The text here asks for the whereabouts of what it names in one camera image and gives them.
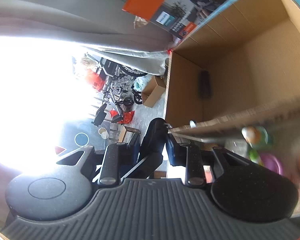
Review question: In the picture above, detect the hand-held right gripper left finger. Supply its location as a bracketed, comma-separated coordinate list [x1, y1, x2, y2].
[55, 134, 142, 187]

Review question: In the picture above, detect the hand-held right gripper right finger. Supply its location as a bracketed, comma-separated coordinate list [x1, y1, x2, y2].
[166, 134, 252, 187]

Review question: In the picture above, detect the black case with metal ring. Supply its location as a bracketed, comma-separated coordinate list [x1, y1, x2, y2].
[139, 117, 171, 179]

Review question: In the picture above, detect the green dropper bottle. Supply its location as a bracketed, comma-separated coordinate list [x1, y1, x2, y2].
[241, 126, 274, 148]

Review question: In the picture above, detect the large cardboard box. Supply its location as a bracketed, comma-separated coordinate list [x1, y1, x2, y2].
[164, 0, 300, 147]

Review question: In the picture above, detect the small wooden stool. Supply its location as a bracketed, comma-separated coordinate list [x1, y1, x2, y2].
[118, 126, 140, 143]

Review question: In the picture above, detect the red plastic bag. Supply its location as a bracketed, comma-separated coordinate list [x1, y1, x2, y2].
[84, 71, 108, 92]
[110, 110, 135, 125]

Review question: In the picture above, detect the white cup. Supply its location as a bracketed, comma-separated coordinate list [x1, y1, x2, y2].
[98, 127, 110, 140]

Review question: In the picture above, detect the black round stool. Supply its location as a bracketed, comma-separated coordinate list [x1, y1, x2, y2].
[91, 103, 107, 127]

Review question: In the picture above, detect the small cardboard box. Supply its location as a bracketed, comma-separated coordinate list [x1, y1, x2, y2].
[141, 75, 166, 107]

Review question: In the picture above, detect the green white plastic bag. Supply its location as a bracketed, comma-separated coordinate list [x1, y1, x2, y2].
[134, 76, 150, 92]

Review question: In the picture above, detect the wheelchair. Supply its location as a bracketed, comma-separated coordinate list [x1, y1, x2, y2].
[96, 57, 152, 107]

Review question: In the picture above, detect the dark object in box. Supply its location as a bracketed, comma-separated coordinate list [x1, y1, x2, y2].
[199, 70, 212, 99]

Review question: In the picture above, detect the purple bowl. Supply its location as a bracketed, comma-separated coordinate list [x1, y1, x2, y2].
[261, 152, 284, 177]

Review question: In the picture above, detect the beige curtain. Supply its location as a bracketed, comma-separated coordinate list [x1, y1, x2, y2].
[0, 0, 177, 53]

